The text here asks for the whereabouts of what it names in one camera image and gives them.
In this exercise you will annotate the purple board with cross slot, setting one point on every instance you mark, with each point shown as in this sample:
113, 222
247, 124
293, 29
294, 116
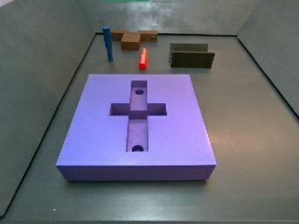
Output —
137, 130

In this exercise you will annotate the black U-shaped block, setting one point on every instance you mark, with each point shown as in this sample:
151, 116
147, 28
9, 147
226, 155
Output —
191, 55

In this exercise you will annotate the brown cross-shaped block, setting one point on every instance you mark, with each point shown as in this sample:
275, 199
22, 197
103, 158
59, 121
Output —
131, 40

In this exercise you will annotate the red cylinder peg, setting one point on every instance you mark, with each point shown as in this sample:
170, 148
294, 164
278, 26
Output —
143, 60

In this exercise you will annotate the green U-shaped block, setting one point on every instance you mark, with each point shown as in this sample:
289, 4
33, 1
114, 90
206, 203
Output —
125, 1

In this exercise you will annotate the blue cylinder peg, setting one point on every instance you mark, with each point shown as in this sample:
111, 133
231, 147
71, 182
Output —
109, 42

